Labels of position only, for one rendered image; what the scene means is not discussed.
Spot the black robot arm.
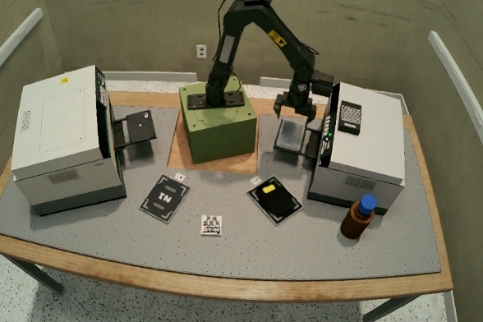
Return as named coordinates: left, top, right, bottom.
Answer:
left=187, top=0, right=334, bottom=110

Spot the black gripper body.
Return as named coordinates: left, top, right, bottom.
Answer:
left=275, top=87, right=317, bottom=118

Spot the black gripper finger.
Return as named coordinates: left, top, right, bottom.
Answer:
left=274, top=103, right=282, bottom=119
left=305, top=104, right=317, bottom=127

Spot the brown bottle with blue cap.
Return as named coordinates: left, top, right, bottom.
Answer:
left=340, top=195, right=377, bottom=239

